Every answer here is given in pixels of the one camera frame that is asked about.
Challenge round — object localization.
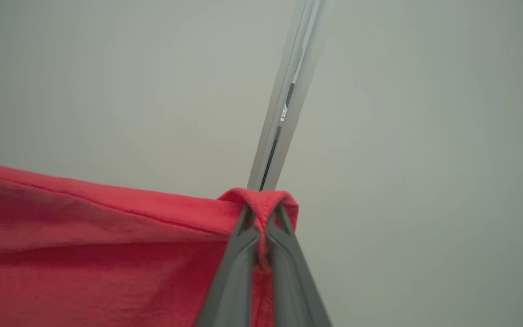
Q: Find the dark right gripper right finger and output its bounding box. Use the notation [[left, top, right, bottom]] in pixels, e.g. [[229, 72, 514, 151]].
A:
[[264, 203, 333, 327]]

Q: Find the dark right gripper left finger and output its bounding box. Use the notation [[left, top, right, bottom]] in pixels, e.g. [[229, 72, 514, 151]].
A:
[[195, 205, 262, 327]]

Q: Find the red shirt with striped cuffs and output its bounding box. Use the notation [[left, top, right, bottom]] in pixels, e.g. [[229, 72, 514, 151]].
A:
[[0, 157, 299, 327]]

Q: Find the grey vertical wall post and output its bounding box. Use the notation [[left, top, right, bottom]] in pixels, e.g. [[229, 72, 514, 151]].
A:
[[247, 0, 335, 191]]

